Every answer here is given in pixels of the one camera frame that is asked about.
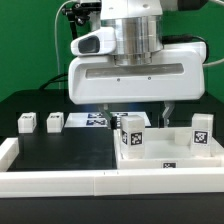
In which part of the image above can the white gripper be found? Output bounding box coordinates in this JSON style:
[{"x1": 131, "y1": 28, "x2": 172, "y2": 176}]
[{"x1": 68, "y1": 43, "x2": 206, "y2": 130}]

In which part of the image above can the white square tabletop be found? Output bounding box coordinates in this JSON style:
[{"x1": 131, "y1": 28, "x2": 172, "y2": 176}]
[{"x1": 114, "y1": 127, "x2": 224, "y2": 169}]

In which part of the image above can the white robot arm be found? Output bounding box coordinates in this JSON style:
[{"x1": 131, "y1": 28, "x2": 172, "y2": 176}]
[{"x1": 68, "y1": 0, "x2": 209, "y2": 128}]

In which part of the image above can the white marker sheet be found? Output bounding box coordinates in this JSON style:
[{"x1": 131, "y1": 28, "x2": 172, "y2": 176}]
[{"x1": 65, "y1": 112, "x2": 151, "y2": 128}]

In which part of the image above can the black cable bundle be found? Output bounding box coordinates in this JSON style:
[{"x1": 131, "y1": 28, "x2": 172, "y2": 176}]
[{"x1": 38, "y1": 6, "x2": 88, "y2": 91}]

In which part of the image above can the white cable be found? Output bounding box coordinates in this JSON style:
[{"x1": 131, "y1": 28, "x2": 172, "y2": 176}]
[{"x1": 54, "y1": 0, "x2": 224, "y2": 90}]

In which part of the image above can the white left fence wall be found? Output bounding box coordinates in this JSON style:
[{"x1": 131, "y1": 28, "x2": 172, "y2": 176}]
[{"x1": 0, "y1": 138, "x2": 19, "y2": 172}]

